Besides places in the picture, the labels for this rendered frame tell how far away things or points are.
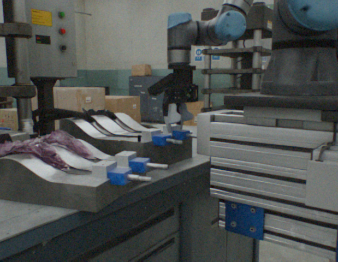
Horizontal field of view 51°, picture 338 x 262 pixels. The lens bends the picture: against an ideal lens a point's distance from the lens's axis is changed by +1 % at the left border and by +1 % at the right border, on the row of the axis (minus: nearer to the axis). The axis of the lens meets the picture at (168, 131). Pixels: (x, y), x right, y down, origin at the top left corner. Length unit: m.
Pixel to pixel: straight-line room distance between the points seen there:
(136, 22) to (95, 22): 1.39
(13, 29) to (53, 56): 0.32
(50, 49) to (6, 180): 1.09
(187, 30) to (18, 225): 0.70
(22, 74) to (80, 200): 0.95
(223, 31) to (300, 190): 0.47
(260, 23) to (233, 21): 4.02
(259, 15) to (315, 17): 4.47
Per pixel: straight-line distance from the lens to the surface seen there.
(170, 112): 1.09
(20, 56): 1.61
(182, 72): 1.08
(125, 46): 9.48
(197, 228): 1.31
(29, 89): 1.60
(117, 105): 5.74
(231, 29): 0.98
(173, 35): 1.08
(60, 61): 1.88
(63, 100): 5.14
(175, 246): 1.21
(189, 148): 1.19
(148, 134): 1.03
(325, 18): 0.56
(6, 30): 1.60
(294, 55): 0.69
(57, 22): 1.89
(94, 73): 10.21
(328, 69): 0.70
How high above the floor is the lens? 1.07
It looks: 9 degrees down
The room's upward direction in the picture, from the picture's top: straight up
